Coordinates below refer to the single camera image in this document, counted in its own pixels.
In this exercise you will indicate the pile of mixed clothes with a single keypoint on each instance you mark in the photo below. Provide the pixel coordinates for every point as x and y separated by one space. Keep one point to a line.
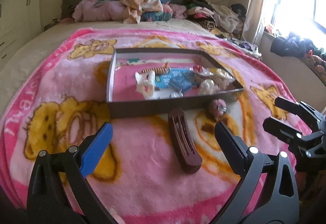
217 19

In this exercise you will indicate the pink cartoon bear blanket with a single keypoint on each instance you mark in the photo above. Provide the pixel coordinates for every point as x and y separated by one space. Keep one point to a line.
64 100

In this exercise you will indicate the pink bedding bundle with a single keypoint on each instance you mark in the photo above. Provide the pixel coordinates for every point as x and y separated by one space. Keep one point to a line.
98 10

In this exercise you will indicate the bagged yellow bangles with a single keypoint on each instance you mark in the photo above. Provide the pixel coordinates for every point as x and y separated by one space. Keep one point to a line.
219 73

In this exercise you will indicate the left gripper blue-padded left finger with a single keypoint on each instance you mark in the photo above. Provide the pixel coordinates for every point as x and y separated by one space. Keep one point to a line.
47 201

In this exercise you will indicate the cream curtain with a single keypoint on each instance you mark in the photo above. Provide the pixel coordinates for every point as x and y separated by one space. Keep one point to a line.
253 28

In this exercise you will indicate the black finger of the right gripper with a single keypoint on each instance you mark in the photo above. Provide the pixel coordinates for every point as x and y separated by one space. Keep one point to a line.
282 131

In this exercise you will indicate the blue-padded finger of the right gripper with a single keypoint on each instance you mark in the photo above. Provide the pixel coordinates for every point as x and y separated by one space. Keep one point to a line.
295 109

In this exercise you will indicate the pink fuzzy hair clip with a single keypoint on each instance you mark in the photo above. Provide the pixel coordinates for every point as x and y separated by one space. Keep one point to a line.
217 108

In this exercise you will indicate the blue small jewelry box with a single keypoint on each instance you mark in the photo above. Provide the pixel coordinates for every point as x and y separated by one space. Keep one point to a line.
180 84

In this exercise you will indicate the brown banana hair clip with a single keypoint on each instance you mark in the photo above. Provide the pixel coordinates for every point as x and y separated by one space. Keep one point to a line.
182 141

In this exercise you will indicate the dark teal floral quilt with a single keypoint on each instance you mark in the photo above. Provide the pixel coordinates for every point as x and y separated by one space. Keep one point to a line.
165 15

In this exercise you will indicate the bagged red earrings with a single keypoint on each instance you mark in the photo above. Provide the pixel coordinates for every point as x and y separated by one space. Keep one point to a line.
200 70

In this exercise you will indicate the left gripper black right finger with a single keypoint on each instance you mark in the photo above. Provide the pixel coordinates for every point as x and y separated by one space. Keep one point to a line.
278 201

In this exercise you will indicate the cream built-in wardrobe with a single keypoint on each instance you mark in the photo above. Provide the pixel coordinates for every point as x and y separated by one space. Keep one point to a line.
20 23

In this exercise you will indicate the dark shallow cardboard box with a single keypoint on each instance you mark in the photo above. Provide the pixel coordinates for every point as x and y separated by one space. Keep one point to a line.
124 101

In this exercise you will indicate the floral peach cloth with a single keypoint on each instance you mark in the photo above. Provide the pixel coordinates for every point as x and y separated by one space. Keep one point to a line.
136 8

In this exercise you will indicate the black jacket on sill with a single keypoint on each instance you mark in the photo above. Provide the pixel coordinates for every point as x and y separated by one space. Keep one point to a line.
292 46

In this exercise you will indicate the laundry bag with clothes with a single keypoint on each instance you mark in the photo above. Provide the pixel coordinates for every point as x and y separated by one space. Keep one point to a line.
246 47

